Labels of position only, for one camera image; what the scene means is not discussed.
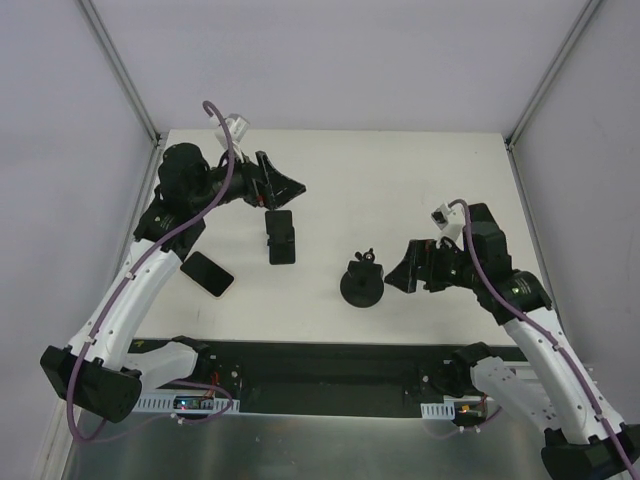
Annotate black folding phone stand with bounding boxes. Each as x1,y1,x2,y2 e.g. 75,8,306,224
265,210,296,265

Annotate black round-base phone stand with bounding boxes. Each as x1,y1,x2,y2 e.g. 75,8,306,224
339,248,384,308

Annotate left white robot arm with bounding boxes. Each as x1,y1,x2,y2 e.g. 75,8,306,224
40,143,306,423

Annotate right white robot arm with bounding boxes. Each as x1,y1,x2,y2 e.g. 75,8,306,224
384,199,639,479

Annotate left pink-case smartphone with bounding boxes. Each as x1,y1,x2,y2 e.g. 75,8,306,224
180,251,235,298

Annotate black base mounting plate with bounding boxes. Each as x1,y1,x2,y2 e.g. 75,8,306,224
185,341,481,418

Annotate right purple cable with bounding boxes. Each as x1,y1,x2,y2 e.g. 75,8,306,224
424,198,640,480

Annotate purple cable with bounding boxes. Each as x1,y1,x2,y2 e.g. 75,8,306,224
424,198,640,480
64,101,239,444

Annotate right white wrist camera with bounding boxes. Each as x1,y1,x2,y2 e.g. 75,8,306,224
431,203,466,242

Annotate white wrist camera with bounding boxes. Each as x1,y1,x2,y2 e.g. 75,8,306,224
431,203,466,242
211,114,250,150

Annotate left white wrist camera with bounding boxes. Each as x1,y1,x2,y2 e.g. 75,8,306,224
211,114,250,150

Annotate aluminium extrusion rail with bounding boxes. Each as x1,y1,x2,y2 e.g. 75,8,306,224
482,362,604,409

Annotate right white cable duct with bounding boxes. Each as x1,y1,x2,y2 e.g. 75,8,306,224
420,400,456,421

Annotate white cable duct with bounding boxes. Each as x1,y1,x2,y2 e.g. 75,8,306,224
420,400,456,421
132,393,240,415

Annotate left aluminium frame post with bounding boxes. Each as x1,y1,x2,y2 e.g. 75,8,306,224
74,0,162,145

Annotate aluminium frame post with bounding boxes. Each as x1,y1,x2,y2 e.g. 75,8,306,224
504,0,605,152
74,0,162,145

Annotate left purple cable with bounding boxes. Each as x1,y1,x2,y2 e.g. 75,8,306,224
64,101,239,444

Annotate left white cable duct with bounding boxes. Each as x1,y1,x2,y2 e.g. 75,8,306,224
132,393,240,415

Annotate right aluminium frame post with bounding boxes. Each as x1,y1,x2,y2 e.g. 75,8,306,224
504,0,605,152

